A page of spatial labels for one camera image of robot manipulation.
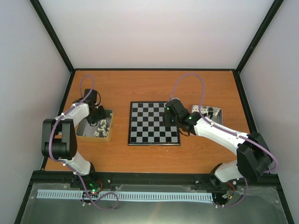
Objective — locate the green lit circuit board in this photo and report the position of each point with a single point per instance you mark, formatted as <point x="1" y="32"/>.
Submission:
<point x="96" y="187"/>

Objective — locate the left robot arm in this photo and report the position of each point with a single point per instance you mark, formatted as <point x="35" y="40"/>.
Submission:
<point x="59" y="141"/>

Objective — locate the light blue cable duct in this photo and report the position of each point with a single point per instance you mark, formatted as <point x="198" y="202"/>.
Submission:
<point x="130" y="196"/>

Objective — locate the black aluminium frame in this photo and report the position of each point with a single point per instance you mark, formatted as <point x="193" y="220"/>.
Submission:
<point x="57" y="176"/>

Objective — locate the tan tray of white pieces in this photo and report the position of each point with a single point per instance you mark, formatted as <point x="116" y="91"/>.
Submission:
<point x="99" y="132"/>

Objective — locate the black and white chessboard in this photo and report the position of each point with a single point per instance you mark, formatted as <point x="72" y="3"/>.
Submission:
<point x="146" y="125"/>

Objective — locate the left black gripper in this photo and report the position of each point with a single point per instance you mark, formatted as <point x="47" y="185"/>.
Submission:
<point x="103" y="116"/>

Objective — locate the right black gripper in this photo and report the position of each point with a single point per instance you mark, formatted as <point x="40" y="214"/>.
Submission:
<point x="166" y="122"/>

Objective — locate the clear tray of black pieces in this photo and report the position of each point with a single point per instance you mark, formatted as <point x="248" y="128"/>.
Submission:
<point x="213" y="113"/>

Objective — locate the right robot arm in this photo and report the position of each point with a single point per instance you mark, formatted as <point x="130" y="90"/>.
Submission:
<point x="253" y="157"/>

